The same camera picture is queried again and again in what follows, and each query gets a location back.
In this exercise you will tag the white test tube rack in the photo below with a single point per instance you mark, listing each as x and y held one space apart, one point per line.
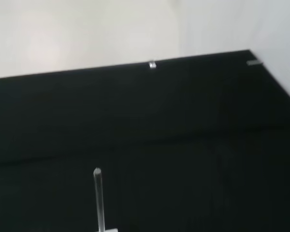
110 230

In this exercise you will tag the black bench cloth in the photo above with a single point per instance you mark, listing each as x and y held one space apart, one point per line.
145 145

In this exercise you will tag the small metal cloth clip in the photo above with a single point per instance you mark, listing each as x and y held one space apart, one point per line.
253 63
152 64

